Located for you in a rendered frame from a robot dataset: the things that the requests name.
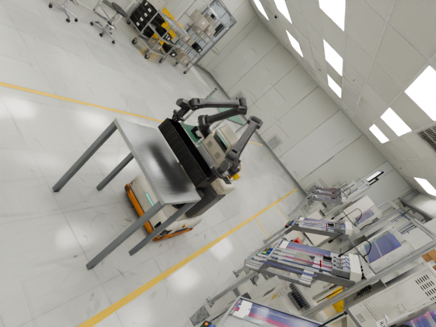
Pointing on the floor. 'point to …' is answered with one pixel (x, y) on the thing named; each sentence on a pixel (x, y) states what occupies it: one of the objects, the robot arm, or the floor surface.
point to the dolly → (137, 19)
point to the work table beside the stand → (159, 176)
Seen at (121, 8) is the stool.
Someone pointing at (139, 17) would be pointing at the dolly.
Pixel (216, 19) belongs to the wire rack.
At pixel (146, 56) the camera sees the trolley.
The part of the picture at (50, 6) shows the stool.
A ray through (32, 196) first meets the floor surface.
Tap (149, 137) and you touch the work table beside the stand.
